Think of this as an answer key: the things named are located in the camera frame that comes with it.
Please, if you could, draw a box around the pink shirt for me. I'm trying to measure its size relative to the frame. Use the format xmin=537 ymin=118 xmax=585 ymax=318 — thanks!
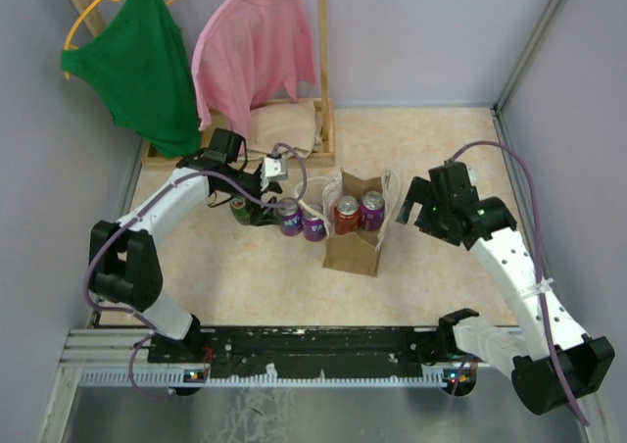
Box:
xmin=191 ymin=0 xmax=316 ymax=138

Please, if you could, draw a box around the cream folded cloth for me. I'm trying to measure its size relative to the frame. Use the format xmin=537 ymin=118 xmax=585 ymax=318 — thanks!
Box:
xmin=246 ymin=101 xmax=322 ymax=160

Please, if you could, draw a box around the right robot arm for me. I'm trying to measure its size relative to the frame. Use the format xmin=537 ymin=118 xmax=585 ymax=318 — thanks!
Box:
xmin=397 ymin=159 xmax=615 ymax=415

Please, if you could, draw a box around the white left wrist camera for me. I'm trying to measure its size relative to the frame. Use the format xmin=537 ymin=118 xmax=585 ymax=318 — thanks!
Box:
xmin=261 ymin=155 xmax=288 ymax=190

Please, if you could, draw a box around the purple fanta can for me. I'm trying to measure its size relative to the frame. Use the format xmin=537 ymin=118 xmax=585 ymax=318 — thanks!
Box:
xmin=302 ymin=209 xmax=326 ymax=242
xmin=360 ymin=191 xmax=385 ymax=231
xmin=275 ymin=197 xmax=302 ymax=236

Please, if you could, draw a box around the red Coca-Cola can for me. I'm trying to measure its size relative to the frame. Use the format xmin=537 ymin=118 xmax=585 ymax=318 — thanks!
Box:
xmin=334 ymin=196 xmax=361 ymax=235

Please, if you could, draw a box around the wooden clothes rack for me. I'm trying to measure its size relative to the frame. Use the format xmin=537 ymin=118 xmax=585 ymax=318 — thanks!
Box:
xmin=63 ymin=0 xmax=335 ymax=170

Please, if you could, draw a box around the white toothed cable strip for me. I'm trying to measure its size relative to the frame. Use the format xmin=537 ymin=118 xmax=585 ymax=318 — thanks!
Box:
xmin=78 ymin=367 xmax=470 ymax=389

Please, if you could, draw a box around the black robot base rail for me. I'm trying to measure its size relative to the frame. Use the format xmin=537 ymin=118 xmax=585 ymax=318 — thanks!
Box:
xmin=148 ymin=325 xmax=464 ymax=379

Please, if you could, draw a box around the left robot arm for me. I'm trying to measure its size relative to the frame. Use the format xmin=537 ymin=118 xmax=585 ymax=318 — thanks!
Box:
xmin=83 ymin=128 xmax=287 ymax=362

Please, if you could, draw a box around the green tank top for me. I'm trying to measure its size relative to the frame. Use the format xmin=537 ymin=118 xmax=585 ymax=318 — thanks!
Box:
xmin=61 ymin=0 xmax=201 ymax=158

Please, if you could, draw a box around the green Perrier glass bottle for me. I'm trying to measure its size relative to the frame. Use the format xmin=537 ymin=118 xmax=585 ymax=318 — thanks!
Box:
xmin=229 ymin=196 xmax=253 ymax=225

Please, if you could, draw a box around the burlap canvas tote bag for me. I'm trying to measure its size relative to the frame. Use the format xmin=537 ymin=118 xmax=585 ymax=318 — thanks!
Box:
xmin=294 ymin=169 xmax=402 ymax=277

